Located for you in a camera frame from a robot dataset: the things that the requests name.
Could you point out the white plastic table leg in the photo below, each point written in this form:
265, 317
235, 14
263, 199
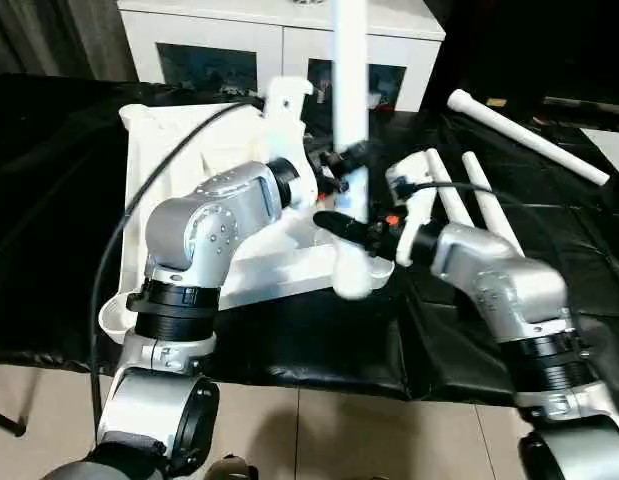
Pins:
351, 80
494, 210
529, 135
444, 190

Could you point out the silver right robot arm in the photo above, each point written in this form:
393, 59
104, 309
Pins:
509, 290

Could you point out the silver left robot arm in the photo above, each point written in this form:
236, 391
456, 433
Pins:
204, 230

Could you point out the white cabinet with glass doors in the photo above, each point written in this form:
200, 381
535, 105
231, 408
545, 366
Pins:
219, 25

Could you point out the flat white board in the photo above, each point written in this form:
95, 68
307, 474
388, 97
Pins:
609, 145

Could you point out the black work mat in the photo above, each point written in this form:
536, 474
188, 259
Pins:
49, 250

